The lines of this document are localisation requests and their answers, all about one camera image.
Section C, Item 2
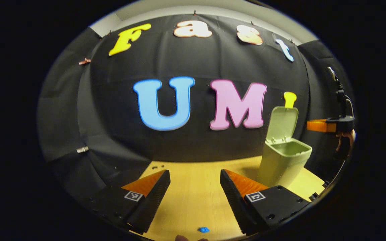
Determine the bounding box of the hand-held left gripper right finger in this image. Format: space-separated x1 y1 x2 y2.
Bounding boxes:
220 169 311 235

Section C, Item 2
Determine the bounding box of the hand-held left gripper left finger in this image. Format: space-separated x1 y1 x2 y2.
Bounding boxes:
87 169 171 235

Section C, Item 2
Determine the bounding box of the thin gripper cable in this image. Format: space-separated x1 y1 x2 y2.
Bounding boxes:
324 159 347 188

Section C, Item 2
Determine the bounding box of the green desktop garbage bin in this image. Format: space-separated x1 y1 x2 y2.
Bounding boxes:
257 106 313 188

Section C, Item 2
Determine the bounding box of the wooden desktop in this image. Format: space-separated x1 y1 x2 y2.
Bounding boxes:
129 156 326 241

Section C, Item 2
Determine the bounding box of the black backdrop cloth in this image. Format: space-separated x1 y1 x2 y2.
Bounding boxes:
37 13 354 201

